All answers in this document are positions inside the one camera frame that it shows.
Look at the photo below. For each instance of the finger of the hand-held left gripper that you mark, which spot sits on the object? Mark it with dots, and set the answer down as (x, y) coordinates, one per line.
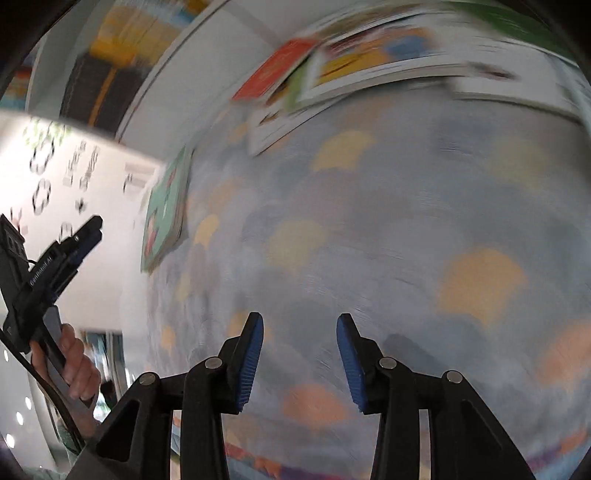
(87, 227)
(85, 247)

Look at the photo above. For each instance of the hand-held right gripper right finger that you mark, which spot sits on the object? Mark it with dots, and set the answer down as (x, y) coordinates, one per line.
(351, 364)

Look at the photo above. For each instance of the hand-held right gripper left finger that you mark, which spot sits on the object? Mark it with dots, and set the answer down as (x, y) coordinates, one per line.
(249, 364)

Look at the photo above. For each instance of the teal book red robe figure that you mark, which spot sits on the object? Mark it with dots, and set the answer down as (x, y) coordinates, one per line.
(166, 207)

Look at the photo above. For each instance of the white book yellow robe figure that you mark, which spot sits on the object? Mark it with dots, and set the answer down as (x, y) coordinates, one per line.
(272, 134)

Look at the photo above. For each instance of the lime green thin book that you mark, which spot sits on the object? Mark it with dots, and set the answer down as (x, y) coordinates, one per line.
(298, 90)

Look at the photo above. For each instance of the cartoon picture book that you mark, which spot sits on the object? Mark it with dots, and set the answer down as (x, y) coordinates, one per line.
(369, 55)

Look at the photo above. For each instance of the white book pink flower print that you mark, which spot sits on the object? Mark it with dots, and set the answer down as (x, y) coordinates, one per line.
(508, 92)

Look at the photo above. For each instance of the dark green book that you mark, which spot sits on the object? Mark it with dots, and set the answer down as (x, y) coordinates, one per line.
(521, 23)

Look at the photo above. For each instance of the row of black books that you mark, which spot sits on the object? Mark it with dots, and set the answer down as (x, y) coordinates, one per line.
(87, 92)

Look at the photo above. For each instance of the row of yellow orange books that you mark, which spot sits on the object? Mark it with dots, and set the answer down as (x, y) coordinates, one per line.
(138, 27)

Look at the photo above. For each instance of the person's left hand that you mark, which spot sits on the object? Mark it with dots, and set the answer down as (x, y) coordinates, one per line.
(76, 364)

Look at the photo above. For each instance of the white bookshelf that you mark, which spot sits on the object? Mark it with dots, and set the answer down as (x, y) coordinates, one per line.
(184, 60)

